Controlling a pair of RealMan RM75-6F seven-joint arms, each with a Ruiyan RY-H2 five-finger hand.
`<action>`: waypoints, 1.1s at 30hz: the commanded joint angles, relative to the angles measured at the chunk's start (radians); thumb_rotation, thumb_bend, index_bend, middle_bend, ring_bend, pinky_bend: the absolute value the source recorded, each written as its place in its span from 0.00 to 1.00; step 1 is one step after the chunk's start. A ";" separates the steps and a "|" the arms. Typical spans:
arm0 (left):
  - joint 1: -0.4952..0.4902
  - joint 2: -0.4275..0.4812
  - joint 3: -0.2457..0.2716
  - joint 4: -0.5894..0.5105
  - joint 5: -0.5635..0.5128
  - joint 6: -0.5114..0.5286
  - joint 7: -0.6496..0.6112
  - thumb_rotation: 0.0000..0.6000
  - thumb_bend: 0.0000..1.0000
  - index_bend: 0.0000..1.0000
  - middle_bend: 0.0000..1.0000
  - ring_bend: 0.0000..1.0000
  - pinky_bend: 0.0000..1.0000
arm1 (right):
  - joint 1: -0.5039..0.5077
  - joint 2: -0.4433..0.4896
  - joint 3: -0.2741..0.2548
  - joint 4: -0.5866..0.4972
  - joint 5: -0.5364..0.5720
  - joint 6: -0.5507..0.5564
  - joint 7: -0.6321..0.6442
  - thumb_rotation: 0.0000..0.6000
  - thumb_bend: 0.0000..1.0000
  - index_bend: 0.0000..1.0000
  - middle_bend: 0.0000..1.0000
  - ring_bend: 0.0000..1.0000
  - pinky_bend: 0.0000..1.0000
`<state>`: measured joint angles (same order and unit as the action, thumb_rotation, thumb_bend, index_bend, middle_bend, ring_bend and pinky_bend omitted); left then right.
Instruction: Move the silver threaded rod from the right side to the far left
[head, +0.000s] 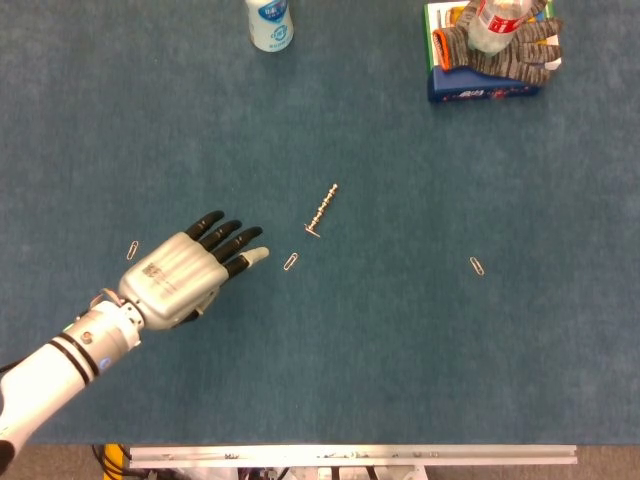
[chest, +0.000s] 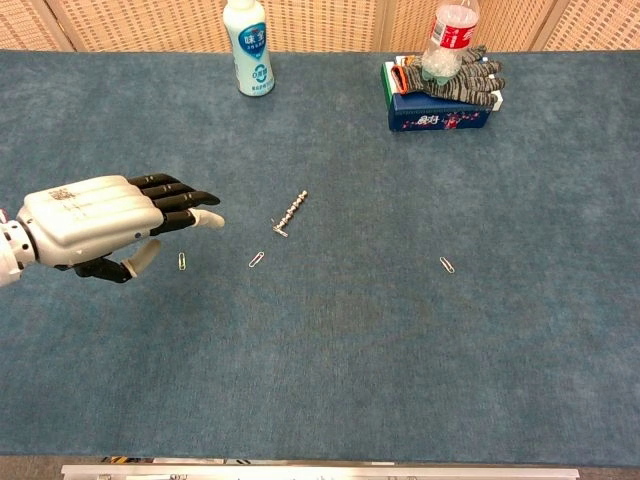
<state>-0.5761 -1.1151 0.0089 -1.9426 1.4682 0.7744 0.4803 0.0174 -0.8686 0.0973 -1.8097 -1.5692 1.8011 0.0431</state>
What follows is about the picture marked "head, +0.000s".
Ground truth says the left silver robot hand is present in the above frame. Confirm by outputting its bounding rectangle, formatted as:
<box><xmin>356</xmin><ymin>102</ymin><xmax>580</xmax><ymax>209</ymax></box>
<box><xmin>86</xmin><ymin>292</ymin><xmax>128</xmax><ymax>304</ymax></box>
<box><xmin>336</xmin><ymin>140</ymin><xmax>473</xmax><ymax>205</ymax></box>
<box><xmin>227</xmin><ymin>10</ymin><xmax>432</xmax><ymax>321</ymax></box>
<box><xmin>117</xmin><ymin>209</ymin><xmax>271</xmax><ymax>332</ymax></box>

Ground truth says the metal magnetic bar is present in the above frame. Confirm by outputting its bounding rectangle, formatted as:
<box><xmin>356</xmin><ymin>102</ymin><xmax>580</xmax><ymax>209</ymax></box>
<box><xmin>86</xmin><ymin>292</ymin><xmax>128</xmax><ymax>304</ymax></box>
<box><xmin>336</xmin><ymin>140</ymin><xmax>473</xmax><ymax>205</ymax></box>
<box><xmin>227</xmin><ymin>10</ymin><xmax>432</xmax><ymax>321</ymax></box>
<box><xmin>305</xmin><ymin>183</ymin><xmax>340</xmax><ymax>232</ymax></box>

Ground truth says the yellow robot base part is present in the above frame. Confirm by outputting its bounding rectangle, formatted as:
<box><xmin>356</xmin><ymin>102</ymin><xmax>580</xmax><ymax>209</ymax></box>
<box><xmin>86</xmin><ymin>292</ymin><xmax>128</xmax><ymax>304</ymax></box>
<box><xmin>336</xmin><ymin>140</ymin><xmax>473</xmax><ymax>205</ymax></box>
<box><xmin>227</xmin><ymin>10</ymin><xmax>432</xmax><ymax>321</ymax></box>
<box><xmin>103</xmin><ymin>443</ymin><xmax>132</xmax><ymax>476</ymax></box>

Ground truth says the white yogurt drink bottle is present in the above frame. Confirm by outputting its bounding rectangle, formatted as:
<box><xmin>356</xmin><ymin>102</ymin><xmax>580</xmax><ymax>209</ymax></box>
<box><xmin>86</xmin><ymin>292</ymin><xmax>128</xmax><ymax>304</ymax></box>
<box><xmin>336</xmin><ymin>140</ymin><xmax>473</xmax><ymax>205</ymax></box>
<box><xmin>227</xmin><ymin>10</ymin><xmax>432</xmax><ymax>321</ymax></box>
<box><xmin>244</xmin><ymin>0</ymin><xmax>295</xmax><ymax>53</ymax></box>

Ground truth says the dark blue carton box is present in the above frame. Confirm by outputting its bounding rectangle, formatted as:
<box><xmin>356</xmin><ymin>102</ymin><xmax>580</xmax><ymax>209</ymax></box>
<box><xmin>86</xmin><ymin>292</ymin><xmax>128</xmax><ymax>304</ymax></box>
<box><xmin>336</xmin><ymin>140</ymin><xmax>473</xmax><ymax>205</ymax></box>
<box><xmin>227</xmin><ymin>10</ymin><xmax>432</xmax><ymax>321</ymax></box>
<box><xmin>427</xmin><ymin>66</ymin><xmax>544</xmax><ymax>105</ymax></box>

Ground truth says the clear bottle with red label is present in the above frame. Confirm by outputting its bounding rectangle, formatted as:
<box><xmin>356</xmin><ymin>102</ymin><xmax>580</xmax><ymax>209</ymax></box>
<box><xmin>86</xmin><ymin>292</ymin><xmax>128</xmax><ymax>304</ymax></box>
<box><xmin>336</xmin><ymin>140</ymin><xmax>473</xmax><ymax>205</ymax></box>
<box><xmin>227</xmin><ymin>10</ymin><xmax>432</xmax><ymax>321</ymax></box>
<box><xmin>467</xmin><ymin>0</ymin><xmax>536</xmax><ymax>56</ymax></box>

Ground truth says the grey striped knit glove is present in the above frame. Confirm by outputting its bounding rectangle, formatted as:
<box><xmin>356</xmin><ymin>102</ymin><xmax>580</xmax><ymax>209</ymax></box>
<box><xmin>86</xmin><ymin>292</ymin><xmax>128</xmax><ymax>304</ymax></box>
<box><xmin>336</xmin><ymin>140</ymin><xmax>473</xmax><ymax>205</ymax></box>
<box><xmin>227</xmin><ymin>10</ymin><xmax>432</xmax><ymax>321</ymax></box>
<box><xmin>432</xmin><ymin>0</ymin><xmax>565</xmax><ymax>84</ymax></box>

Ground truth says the aluminium profile rail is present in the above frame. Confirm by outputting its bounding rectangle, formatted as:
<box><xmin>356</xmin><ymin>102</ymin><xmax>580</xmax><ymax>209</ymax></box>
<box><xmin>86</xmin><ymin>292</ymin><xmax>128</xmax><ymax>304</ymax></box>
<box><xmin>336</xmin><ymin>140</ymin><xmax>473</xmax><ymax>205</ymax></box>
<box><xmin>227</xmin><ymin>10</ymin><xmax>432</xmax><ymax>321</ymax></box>
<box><xmin>128</xmin><ymin>444</ymin><xmax>579</xmax><ymax>470</ymax></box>

